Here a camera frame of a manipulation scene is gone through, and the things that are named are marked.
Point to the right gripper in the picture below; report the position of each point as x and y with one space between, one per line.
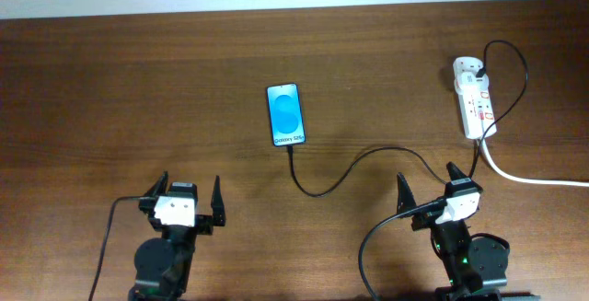
423 218

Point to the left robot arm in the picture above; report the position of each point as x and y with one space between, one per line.
163 264

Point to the white USB charger plug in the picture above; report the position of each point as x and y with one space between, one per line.
469 82

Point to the blue Galaxy smartphone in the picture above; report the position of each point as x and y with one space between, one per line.
286 117

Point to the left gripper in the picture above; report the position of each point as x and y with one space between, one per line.
201 220

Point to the white power strip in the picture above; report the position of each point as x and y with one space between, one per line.
475 107

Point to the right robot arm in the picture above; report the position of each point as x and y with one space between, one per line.
475 264

